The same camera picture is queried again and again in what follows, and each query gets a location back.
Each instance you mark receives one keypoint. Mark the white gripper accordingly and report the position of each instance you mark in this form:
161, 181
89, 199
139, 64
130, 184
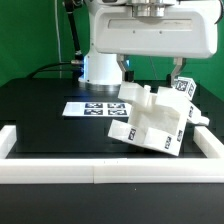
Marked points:
164, 28

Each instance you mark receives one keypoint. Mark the white chair back part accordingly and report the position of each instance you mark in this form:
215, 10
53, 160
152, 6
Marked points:
142, 96

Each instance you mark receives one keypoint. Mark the white tagged cube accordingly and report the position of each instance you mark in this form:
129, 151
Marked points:
186, 86

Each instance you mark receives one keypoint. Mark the white chair seat part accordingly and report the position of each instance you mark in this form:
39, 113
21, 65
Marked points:
167, 118

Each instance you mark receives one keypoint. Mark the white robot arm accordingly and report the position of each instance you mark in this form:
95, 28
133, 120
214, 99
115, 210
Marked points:
180, 29

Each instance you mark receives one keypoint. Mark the white marker sheet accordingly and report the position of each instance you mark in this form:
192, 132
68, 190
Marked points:
96, 109

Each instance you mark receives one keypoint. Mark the white U-shaped fence frame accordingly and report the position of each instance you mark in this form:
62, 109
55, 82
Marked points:
98, 171

